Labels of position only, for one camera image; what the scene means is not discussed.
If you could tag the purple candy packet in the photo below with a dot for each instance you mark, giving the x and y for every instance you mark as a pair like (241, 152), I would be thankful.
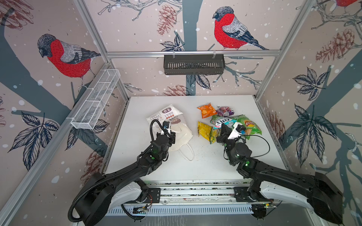
(225, 111)

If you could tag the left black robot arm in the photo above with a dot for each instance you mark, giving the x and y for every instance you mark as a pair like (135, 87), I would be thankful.
(94, 200)

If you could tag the white printed paper bag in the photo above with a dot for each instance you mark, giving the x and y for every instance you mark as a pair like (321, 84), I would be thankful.
(178, 126)

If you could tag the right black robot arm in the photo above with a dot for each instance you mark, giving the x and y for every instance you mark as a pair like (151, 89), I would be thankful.
(268, 184)

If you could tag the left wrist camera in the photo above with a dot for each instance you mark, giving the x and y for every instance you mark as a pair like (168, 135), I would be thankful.
(166, 127)

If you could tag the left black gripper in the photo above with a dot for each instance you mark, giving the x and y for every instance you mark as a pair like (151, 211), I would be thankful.
(172, 137)

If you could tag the white mesh wall basket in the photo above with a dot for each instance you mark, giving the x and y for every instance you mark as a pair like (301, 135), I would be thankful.
(91, 109)

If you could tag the orange snack packet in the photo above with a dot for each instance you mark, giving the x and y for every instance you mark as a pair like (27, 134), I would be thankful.
(207, 111)

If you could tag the green Fox's candy packet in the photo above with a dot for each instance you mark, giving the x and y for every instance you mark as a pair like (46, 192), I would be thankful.
(213, 135)

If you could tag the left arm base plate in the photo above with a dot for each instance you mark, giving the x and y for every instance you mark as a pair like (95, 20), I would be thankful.
(151, 195)

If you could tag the yellow snack packet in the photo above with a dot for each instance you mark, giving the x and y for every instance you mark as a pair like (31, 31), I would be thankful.
(204, 130)

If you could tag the aluminium mounting rail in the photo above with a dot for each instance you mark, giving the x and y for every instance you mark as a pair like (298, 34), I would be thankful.
(196, 192)

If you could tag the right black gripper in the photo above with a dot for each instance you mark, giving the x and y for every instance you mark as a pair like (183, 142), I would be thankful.
(224, 137)

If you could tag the green white snack packet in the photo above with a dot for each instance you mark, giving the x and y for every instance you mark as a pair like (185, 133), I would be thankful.
(218, 121)

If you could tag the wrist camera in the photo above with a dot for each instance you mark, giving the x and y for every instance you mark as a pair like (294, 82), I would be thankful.
(238, 131)
(166, 127)

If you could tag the black hanging wire basket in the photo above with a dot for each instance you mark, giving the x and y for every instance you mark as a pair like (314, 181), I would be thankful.
(205, 64)

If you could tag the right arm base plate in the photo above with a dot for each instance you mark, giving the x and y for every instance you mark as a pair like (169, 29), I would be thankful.
(246, 194)

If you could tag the green chips bag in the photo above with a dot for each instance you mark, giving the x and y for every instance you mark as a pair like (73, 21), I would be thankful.
(251, 127)

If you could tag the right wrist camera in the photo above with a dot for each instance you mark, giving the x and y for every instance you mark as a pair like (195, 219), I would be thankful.
(238, 131)

